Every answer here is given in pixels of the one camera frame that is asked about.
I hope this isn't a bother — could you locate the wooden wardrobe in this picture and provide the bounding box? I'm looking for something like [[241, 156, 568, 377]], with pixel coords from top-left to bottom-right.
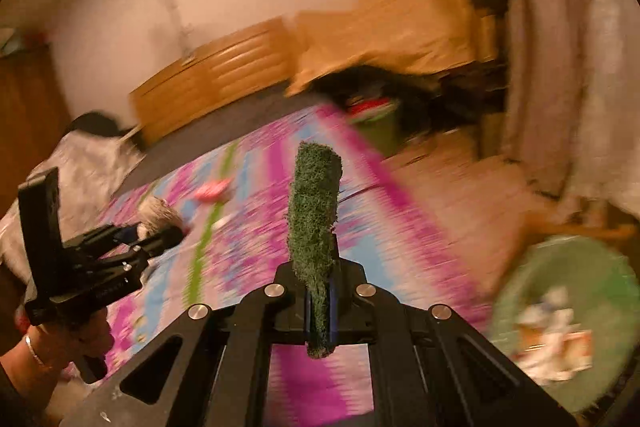
[[0, 32, 72, 190]]

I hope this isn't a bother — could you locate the grey fuzzy sock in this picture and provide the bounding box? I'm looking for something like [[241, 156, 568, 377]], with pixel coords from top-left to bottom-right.
[[137, 195, 184, 239]]

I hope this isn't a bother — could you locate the red cardboard box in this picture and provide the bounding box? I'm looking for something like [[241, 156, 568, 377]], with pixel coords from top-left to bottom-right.
[[192, 179, 234, 204]]

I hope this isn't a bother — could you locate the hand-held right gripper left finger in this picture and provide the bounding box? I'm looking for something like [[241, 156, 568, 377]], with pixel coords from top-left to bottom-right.
[[95, 262, 313, 427]]

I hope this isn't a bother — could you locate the wooden headboard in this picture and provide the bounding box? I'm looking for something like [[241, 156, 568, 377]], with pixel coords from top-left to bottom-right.
[[128, 17, 302, 144]]

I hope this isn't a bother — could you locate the floral bed sheet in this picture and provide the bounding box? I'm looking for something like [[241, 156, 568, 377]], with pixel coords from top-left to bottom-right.
[[102, 102, 497, 427]]

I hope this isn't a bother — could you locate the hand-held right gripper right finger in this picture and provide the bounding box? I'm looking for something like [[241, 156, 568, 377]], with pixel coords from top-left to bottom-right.
[[327, 256, 576, 427]]

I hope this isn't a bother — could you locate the person's left forearm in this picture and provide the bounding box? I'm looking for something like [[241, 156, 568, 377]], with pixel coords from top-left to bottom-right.
[[0, 342, 68, 427]]

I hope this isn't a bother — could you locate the dark wooden cabinet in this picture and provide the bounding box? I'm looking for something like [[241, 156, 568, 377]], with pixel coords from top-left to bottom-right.
[[462, 0, 512, 160]]

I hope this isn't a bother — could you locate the orange white paper carton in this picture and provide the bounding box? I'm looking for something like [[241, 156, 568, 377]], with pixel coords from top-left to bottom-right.
[[520, 329, 595, 371]]

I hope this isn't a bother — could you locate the beige curtain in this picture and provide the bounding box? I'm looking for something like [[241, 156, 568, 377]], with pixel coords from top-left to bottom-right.
[[395, 0, 640, 220]]

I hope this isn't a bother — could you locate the silver plastic bag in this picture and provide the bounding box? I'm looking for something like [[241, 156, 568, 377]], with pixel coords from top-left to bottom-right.
[[0, 126, 147, 284]]

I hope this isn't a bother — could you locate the person's left hand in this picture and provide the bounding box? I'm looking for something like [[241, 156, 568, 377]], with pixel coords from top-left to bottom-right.
[[15, 304, 116, 370]]

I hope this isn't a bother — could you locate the green bucket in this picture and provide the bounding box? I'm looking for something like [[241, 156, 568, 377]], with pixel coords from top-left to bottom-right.
[[349, 96, 402, 154]]

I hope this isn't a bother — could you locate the yellow brown blanket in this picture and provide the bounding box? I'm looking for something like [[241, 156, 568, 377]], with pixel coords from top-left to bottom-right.
[[287, 0, 501, 96]]

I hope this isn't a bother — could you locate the silver bracelet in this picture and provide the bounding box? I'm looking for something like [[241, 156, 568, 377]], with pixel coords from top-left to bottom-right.
[[24, 334, 54, 369]]

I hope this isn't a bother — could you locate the white pole stand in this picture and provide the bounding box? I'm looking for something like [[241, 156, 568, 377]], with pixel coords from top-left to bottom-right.
[[151, 0, 199, 64]]

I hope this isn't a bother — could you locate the black cloth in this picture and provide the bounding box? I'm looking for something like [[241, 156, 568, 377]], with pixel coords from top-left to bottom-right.
[[69, 110, 134, 140]]

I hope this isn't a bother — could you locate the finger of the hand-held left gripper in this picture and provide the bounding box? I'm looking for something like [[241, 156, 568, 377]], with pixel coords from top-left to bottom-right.
[[74, 224, 142, 250], [132, 226, 186, 259]]

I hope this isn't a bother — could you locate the green trash basket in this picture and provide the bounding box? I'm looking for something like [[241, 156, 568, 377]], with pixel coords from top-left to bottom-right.
[[491, 234, 637, 414]]

